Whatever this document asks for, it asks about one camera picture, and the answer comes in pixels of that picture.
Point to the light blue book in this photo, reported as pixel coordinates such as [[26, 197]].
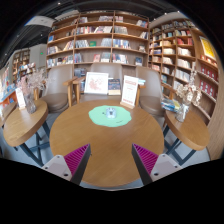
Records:
[[141, 82]]

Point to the white sign on wooden base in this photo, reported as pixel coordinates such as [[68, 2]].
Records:
[[129, 90]]

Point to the white framed flower picture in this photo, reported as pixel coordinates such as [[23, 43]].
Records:
[[96, 83]]

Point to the tall wooden bookshelf unit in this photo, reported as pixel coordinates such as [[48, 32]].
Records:
[[96, 33]]

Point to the small white table sign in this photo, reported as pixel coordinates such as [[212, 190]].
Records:
[[20, 98]]

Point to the glass vase with pale flowers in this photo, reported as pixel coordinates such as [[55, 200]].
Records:
[[181, 113]]

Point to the brown padded wooden armchair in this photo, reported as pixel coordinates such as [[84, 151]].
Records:
[[150, 96], [56, 96], [106, 67]]

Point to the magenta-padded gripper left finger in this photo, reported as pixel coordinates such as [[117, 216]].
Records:
[[56, 165]]

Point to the dark blue book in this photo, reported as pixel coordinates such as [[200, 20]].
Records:
[[114, 86]]

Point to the glass vase with pink flowers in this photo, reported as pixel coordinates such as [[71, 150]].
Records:
[[30, 103]]

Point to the green cloud-shaped mouse pad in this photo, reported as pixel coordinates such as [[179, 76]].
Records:
[[98, 118]]

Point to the curved wooden bookshelf unit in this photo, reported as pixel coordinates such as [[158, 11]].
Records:
[[180, 53]]

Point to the low colourful book display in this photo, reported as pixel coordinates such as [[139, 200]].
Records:
[[6, 90]]

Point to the distant wooden bookshelf unit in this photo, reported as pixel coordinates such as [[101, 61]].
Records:
[[20, 65]]

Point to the transparent blue computer mouse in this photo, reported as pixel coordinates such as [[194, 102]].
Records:
[[110, 112]]

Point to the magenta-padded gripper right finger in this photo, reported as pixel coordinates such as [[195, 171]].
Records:
[[166, 165]]

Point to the white hanging ceiling panel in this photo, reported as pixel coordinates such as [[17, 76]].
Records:
[[41, 21]]

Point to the stack of colourful books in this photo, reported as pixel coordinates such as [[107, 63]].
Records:
[[170, 105]]

